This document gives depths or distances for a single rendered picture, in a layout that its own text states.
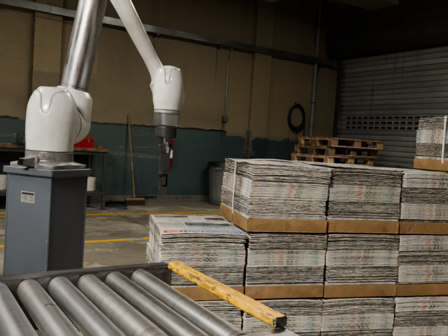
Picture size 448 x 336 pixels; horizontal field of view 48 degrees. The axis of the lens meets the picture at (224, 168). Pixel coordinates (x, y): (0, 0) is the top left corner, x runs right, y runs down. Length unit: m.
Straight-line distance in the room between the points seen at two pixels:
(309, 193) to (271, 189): 0.13
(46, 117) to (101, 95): 6.72
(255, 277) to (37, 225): 0.74
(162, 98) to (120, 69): 6.86
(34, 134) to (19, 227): 0.31
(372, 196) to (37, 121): 1.17
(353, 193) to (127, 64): 7.09
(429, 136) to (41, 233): 1.60
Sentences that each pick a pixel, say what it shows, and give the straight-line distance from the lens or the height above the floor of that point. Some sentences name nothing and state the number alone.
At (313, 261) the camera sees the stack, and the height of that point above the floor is 0.73.
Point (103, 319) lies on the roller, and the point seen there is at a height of 0.80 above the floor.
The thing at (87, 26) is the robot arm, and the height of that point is 1.51.
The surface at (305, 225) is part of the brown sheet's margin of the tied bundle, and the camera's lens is 1.74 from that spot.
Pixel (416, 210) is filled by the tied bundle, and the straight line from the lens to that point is 1.96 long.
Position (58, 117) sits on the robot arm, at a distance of 1.74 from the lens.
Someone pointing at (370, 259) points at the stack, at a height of 0.74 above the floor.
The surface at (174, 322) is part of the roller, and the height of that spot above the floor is 0.80.
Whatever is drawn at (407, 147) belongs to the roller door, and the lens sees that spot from 9.76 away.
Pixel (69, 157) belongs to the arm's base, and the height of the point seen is 1.04.
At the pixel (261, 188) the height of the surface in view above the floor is 0.98.
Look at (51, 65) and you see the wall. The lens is 8.16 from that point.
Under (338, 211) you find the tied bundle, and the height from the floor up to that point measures 0.91.
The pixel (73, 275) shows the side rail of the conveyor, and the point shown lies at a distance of 1.23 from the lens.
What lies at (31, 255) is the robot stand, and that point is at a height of 0.72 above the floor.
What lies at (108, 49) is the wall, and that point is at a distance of 8.55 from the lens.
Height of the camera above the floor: 1.13
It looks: 3 degrees down
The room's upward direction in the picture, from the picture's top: 4 degrees clockwise
